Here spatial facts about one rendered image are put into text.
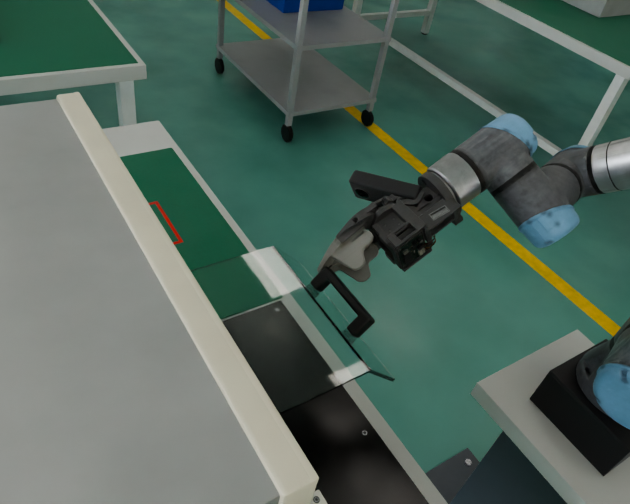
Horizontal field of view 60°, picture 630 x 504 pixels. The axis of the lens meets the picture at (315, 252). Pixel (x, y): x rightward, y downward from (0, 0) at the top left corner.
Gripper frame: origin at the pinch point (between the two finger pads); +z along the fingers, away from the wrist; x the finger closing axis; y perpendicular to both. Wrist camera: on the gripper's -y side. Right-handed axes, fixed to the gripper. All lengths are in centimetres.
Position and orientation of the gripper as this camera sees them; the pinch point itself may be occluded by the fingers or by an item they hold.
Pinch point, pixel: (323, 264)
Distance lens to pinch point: 79.4
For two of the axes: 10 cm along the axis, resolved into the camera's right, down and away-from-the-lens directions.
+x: 2.9, 5.0, 8.2
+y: 5.3, 6.3, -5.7
